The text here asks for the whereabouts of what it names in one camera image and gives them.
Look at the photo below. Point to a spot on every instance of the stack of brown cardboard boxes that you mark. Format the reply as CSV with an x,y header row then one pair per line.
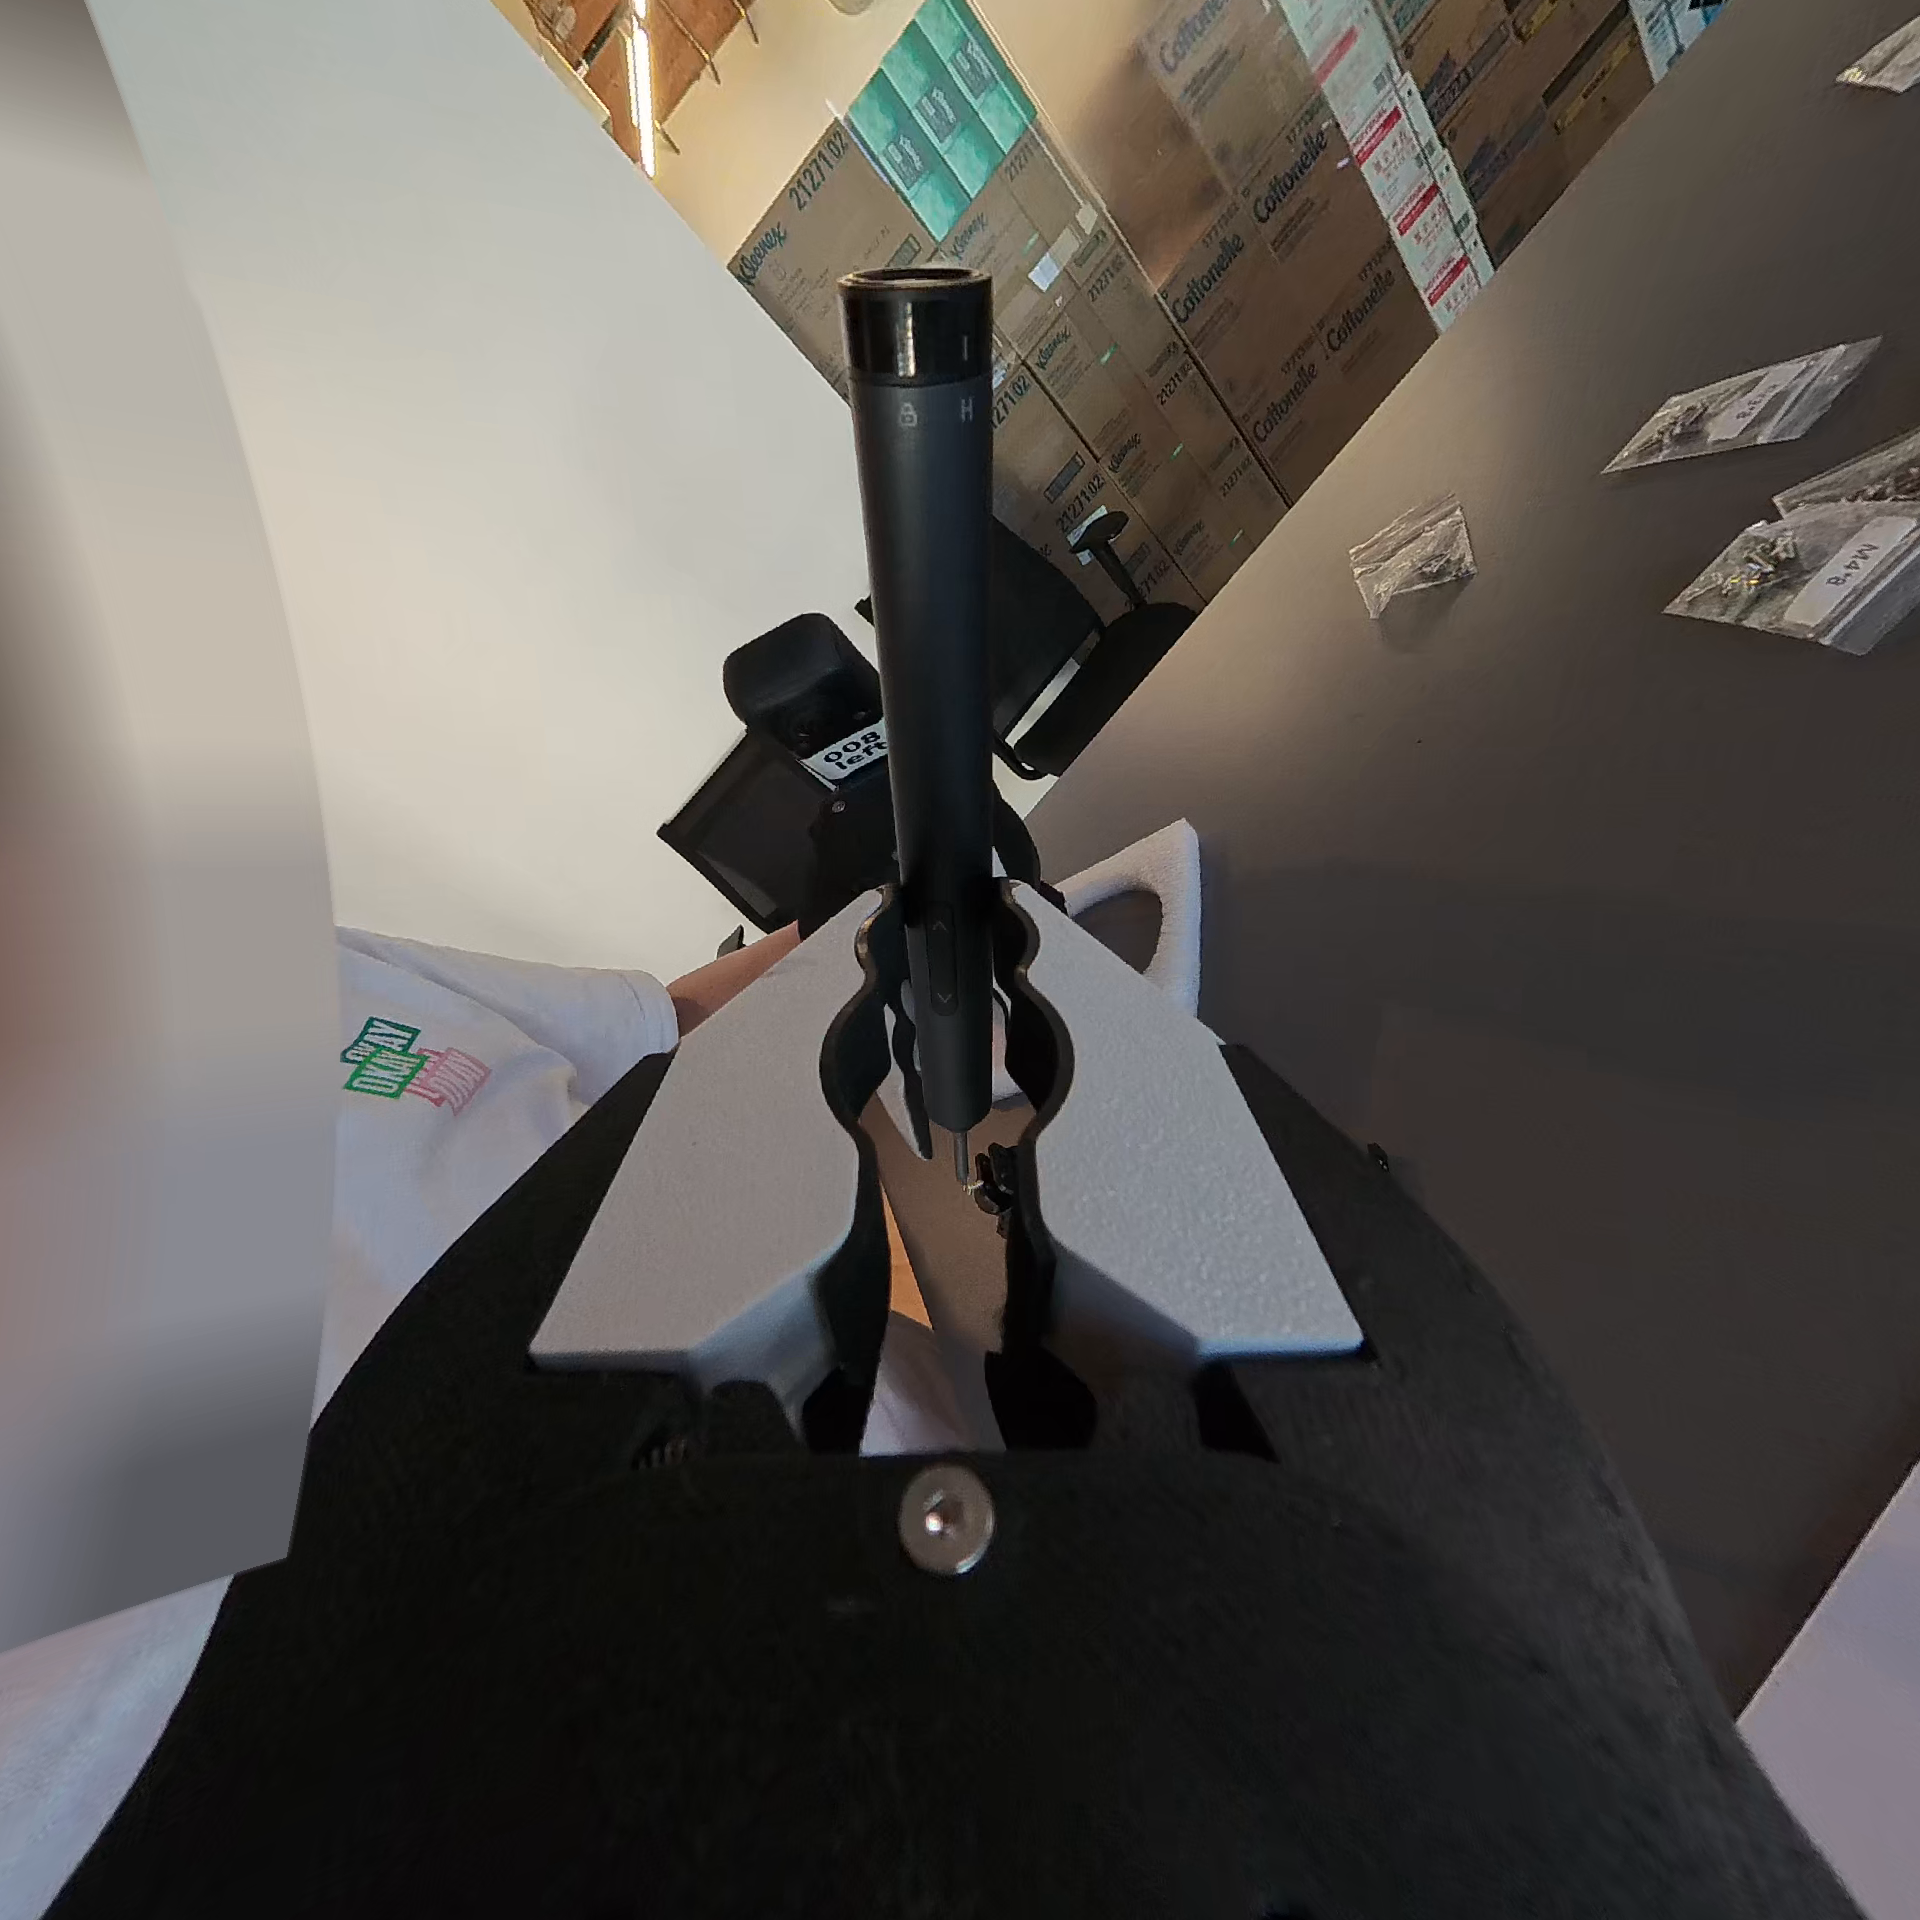
x,y
1275,344

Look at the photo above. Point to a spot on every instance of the black servo motor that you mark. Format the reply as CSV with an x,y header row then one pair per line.
x,y
986,1179

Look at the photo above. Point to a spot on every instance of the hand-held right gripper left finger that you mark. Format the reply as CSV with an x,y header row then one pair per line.
x,y
705,1201

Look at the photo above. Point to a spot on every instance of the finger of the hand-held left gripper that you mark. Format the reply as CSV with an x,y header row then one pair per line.
x,y
909,1080

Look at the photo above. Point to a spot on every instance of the person's left forearm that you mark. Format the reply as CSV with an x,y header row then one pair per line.
x,y
728,983

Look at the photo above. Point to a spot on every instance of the clear plastic screw bag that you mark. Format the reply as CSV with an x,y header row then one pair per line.
x,y
1860,476
1412,556
1741,404
1879,56
1801,584

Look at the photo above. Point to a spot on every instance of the dark brown desk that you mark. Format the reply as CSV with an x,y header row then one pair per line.
x,y
1501,900

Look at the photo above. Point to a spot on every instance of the black office chair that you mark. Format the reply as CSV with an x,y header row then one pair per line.
x,y
1080,661

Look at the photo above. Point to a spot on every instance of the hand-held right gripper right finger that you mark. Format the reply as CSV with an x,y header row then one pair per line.
x,y
1184,1201

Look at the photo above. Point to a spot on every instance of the black electric screwdriver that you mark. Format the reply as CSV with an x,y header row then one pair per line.
x,y
922,675

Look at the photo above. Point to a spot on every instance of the stack of white red-label boxes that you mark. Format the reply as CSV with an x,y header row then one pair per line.
x,y
1394,165

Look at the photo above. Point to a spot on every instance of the stack of teal boxes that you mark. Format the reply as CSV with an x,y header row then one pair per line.
x,y
931,105

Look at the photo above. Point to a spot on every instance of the printed instruction booklet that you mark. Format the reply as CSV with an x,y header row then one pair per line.
x,y
1860,1724

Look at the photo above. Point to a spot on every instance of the ceiling light strip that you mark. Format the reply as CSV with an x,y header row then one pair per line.
x,y
642,91

